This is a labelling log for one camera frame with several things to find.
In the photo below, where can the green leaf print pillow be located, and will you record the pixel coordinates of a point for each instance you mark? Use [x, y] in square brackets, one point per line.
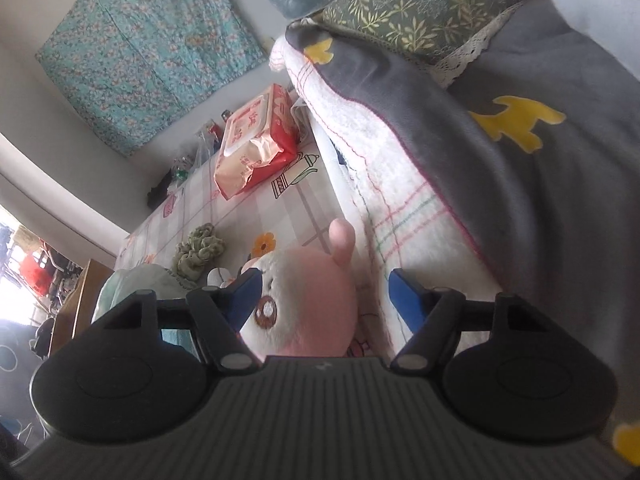
[415, 10]

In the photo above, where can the grey blanket with yellow prints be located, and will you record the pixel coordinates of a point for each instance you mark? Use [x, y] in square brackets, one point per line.
[550, 210]

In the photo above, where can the clear plastic bag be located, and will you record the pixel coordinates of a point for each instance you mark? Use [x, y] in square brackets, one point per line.
[192, 152]

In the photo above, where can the green scrunchie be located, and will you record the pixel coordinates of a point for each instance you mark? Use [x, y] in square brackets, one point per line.
[197, 252]

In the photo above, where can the pink white plush toy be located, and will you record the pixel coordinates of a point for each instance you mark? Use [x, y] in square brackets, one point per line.
[310, 300]

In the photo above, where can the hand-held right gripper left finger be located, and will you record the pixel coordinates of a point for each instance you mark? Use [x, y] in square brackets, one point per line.
[242, 300]

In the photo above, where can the teal checked towel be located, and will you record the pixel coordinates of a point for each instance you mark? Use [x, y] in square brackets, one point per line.
[135, 290]

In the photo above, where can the pink wet wipes pack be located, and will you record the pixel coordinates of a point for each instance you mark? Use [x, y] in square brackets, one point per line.
[250, 145]

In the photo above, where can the teal floral cloth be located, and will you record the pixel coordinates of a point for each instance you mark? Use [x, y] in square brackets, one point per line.
[150, 50]

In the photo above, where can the white cloth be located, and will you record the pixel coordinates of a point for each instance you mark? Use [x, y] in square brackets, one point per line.
[590, 0]

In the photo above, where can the printed checked tablecloth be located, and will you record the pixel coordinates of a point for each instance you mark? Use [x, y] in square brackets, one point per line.
[280, 210]

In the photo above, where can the wooden cabinet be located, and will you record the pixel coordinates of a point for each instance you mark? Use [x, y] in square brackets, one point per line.
[80, 300]

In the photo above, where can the black pouch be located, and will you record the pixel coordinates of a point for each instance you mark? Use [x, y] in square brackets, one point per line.
[159, 190]

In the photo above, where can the white plaid fleece blanket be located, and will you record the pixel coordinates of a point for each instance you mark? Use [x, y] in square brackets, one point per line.
[400, 185]

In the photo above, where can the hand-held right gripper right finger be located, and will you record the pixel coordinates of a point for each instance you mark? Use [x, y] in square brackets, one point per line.
[405, 300]

